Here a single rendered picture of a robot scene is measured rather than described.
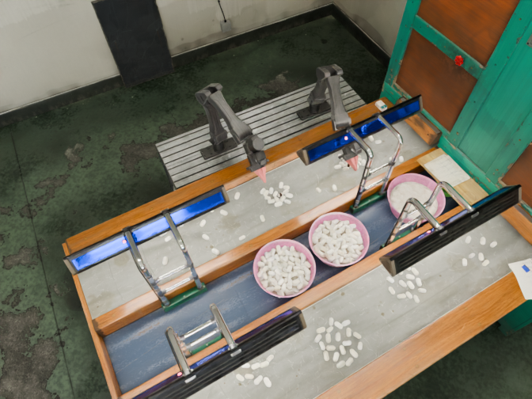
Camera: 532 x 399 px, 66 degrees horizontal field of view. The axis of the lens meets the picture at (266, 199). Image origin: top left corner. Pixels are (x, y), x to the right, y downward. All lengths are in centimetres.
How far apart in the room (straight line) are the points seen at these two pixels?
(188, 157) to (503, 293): 160
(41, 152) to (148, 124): 82
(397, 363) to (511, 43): 126
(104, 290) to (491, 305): 159
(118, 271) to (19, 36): 207
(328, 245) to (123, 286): 91
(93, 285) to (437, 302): 144
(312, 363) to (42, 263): 193
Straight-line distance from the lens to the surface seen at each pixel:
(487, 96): 199
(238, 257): 181
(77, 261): 160
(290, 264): 182
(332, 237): 191
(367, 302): 180
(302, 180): 204
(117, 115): 359
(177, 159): 229
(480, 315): 190
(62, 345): 275
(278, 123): 238
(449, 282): 193
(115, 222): 202
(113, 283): 191
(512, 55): 188
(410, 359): 175
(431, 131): 223
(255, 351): 136
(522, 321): 262
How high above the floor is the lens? 240
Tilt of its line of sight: 57 degrees down
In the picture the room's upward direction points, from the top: 2 degrees counter-clockwise
